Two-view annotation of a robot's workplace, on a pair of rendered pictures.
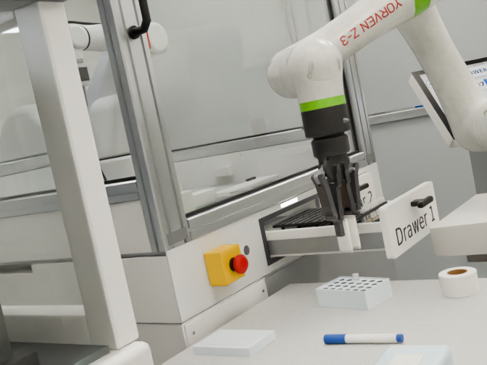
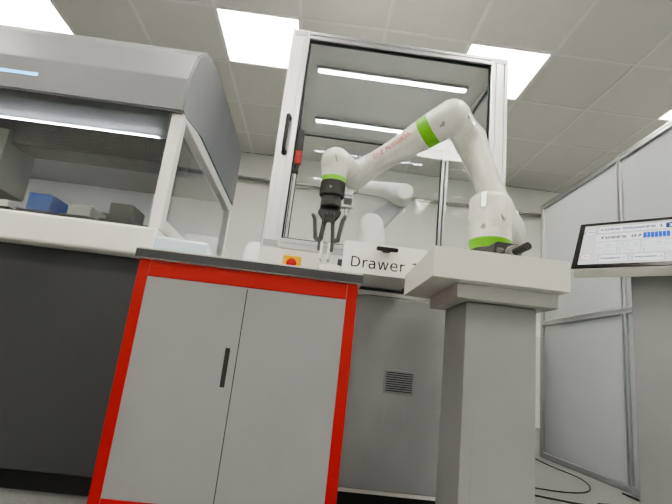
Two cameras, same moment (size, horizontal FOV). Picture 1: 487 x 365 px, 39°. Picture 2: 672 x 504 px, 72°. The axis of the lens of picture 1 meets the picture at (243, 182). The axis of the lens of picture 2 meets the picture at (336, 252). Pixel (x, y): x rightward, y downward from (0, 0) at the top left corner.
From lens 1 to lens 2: 1.66 m
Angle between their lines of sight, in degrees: 55
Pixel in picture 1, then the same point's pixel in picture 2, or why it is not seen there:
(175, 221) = (272, 235)
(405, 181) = not seen: outside the picture
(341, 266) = (416, 322)
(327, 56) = (329, 153)
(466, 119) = not seen: hidden behind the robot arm
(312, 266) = (381, 306)
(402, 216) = (366, 253)
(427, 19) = (470, 153)
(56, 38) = (174, 124)
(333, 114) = (325, 183)
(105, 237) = (161, 189)
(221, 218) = (307, 247)
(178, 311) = not seen: hidden behind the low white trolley
